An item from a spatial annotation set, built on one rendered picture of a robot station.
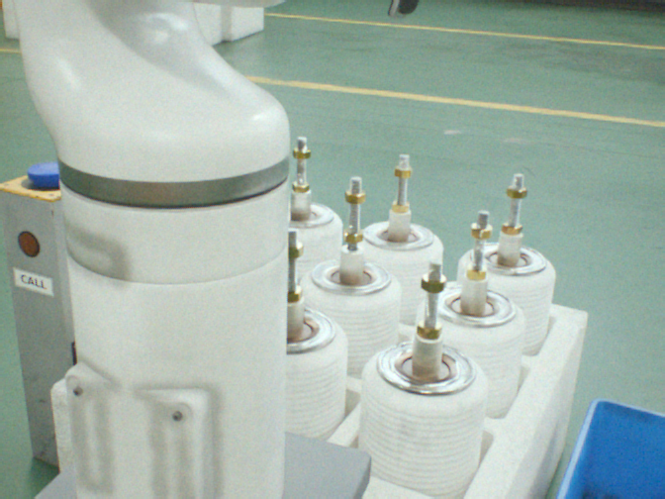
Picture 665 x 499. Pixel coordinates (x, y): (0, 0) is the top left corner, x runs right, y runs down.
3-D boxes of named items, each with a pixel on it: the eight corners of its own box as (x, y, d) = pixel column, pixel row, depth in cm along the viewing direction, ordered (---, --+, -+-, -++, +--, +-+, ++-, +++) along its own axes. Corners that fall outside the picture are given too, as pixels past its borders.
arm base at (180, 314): (234, 598, 35) (229, 226, 28) (51, 541, 37) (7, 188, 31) (311, 469, 43) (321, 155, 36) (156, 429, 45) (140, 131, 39)
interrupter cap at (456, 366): (458, 345, 66) (459, 337, 66) (489, 397, 59) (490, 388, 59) (366, 349, 65) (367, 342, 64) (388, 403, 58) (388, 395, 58)
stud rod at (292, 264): (294, 319, 65) (295, 232, 62) (282, 317, 66) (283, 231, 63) (298, 314, 66) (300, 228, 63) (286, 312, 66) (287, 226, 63)
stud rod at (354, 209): (345, 256, 75) (348, 179, 72) (348, 252, 76) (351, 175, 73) (355, 258, 75) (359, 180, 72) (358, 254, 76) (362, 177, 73)
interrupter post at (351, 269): (354, 288, 75) (356, 255, 74) (332, 281, 76) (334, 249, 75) (368, 279, 77) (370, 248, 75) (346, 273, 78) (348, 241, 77)
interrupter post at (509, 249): (502, 255, 83) (506, 226, 82) (523, 262, 82) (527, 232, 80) (491, 262, 81) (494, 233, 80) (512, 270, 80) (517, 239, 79)
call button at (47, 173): (51, 196, 77) (49, 175, 76) (20, 189, 78) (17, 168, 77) (81, 184, 80) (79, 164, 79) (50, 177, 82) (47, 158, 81)
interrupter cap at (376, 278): (364, 306, 72) (365, 299, 71) (294, 284, 75) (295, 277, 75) (405, 277, 77) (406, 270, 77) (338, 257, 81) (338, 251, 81)
